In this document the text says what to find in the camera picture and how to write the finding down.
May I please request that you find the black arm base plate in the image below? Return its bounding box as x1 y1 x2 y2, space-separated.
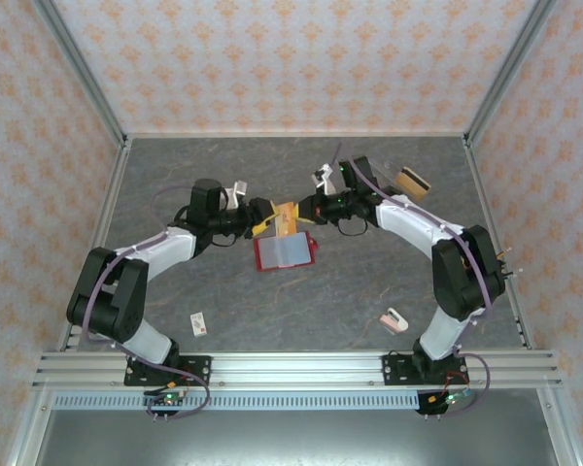
123 355 213 387
382 352 467 387

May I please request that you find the orange credit card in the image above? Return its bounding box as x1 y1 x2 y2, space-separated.
271 202 300 239

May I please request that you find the grey metal sheet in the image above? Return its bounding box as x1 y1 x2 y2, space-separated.
33 410 560 466

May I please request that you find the grey slotted cable duct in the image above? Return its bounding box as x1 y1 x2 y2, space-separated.
52 392 422 412

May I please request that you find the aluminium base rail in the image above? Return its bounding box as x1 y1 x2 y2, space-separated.
31 351 563 389

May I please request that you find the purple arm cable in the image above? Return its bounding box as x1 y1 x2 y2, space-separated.
82 183 211 421
328 143 493 419

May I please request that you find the aluminium frame post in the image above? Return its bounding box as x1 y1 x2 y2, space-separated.
7 387 54 466
30 0 130 147
536 387 582 466
463 0 560 147

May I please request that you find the pink stapler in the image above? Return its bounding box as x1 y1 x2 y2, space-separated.
379 306 409 337

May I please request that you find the aluminium table edge rail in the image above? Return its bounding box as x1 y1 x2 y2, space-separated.
462 135 535 351
57 137 133 351

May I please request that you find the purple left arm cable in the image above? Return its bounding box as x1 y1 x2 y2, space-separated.
82 183 211 421

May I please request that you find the clear acrylic card stand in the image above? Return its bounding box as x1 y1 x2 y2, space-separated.
368 152 432 204

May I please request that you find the red leather card holder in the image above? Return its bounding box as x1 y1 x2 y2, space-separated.
252 231 320 273

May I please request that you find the small circuit board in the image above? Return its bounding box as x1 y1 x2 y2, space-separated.
427 387 472 412
143 390 190 409

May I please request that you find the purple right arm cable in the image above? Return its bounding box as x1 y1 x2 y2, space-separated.
328 143 493 419

